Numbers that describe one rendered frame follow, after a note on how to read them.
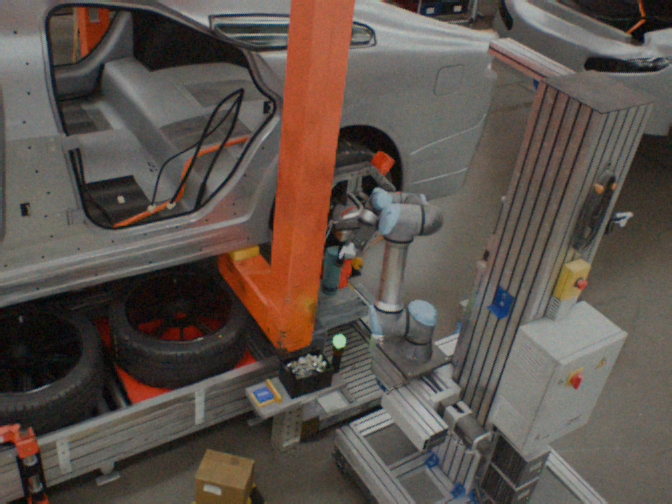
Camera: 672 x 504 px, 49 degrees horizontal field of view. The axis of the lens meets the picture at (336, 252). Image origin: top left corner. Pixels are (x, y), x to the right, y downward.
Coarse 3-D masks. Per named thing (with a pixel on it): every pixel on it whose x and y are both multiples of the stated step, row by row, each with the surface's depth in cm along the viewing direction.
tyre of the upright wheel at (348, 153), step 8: (344, 136) 368; (352, 136) 376; (344, 144) 359; (352, 144) 362; (360, 144) 367; (336, 152) 352; (344, 152) 354; (352, 152) 355; (360, 152) 358; (368, 152) 362; (336, 160) 352; (344, 160) 355; (352, 160) 358; (360, 160) 361; (368, 160) 364; (384, 176) 376; (272, 208) 363; (272, 216) 365; (272, 224) 370
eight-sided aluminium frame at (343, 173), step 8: (336, 168) 351; (344, 168) 352; (352, 168) 355; (360, 168) 354; (368, 168) 355; (376, 168) 358; (336, 176) 346; (344, 176) 350; (352, 176) 352; (376, 176) 361; (376, 224) 388; (376, 232) 385
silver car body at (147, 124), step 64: (0, 0) 254; (64, 0) 267; (128, 0) 276; (192, 0) 286; (256, 0) 301; (0, 64) 254; (64, 64) 441; (128, 64) 445; (192, 64) 450; (256, 64) 306; (384, 64) 338; (448, 64) 358; (0, 128) 265; (64, 128) 277; (128, 128) 421; (192, 128) 388; (256, 128) 358; (384, 128) 359; (448, 128) 384; (0, 192) 277; (64, 192) 288; (128, 192) 371; (192, 192) 361; (256, 192) 340; (448, 192) 414; (0, 256) 289; (64, 256) 305; (128, 256) 319; (192, 256) 339
